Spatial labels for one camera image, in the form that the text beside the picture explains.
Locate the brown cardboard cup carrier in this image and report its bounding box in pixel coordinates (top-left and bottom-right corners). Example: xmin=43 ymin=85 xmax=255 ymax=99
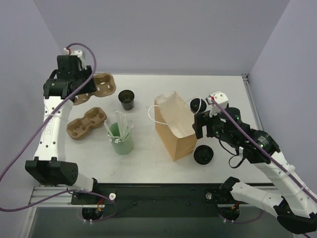
xmin=66 ymin=107 xmax=107 ymax=140

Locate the green straw holder cup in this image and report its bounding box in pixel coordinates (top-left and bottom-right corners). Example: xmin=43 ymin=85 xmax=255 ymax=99
xmin=108 ymin=123 xmax=134 ymax=155

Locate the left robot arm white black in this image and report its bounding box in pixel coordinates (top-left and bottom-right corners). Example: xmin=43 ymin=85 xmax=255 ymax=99
xmin=25 ymin=50 xmax=101 ymax=204

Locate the black cup lid stack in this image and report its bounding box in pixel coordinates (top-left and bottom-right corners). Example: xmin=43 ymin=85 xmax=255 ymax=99
xmin=193 ymin=145 xmax=214 ymax=165

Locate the black takeout coffee cup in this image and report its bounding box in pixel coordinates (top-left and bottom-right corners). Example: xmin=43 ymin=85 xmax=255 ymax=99
xmin=118 ymin=90 xmax=135 ymax=111

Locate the brown paper takeout bag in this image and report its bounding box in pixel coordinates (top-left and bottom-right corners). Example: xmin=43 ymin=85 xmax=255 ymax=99
xmin=150 ymin=91 xmax=197 ymax=161

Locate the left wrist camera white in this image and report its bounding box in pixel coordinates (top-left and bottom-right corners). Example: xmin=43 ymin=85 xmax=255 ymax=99
xmin=63 ymin=48 xmax=87 ymax=70

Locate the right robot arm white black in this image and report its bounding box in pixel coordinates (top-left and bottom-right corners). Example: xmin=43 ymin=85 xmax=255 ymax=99
xmin=191 ymin=107 xmax=317 ymax=235

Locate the white wrapped straw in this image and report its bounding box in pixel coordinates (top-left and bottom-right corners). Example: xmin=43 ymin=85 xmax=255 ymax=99
xmin=104 ymin=111 xmax=133 ymax=143

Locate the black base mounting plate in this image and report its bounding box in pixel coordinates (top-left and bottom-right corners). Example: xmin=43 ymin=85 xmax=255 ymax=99
xmin=71 ymin=183 xmax=240 ymax=220

